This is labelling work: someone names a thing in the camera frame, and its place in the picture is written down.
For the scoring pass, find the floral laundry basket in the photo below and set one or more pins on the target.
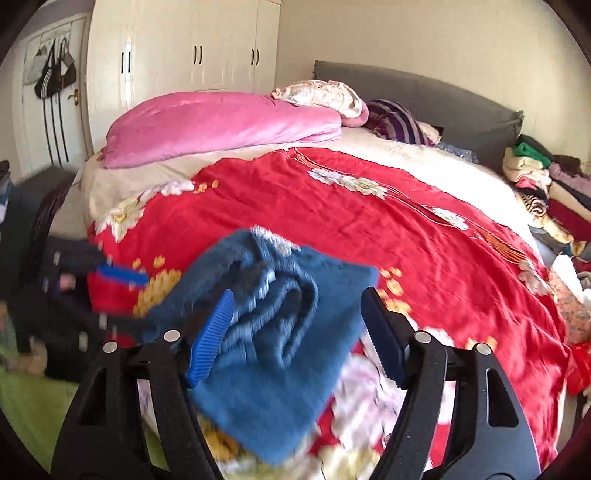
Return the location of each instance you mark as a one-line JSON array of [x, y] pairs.
[[571, 309]]

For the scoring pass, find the pink quilt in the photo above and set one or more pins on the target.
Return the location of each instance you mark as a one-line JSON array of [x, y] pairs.
[[185, 123]]

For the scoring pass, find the blue denim lace-trimmed pants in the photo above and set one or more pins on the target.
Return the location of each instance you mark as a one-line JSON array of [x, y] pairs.
[[297, 317]]

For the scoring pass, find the white door with bags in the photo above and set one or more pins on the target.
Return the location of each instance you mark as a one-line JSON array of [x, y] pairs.
[[49, 95]]

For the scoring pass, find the floral pink pillow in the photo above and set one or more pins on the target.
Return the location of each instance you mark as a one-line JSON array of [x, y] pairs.
[[331, 94]]

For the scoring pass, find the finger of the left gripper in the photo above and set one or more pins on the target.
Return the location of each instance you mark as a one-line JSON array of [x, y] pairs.
[[122, 275]]

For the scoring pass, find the red floral bed blanket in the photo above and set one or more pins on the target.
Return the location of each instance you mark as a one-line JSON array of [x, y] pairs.
[[443, 264]]

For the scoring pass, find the grey padded headboard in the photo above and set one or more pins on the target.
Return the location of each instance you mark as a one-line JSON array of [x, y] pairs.
[[469, 120]]

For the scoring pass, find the stack of folded clothes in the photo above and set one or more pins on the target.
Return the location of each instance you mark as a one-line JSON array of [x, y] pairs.
[[555, 192]]

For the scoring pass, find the cream bed sheet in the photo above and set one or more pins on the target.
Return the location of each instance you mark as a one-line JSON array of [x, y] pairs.
[[97, 189]]

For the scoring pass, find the white wardrobe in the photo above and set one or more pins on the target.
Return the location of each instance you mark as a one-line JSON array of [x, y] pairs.
[[138, 50]]

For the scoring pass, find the green garment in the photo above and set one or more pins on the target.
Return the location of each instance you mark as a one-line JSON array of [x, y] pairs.
[[36, 408]]

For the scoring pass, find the purple striped pillow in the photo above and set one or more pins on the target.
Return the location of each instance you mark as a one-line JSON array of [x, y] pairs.
[[390, 120]]

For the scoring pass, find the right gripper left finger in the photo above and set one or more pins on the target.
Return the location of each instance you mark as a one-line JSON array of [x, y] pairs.
[[131, 417]]

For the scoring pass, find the red bag on floor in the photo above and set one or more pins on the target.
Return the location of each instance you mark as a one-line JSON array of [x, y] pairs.
[[578, 372]]

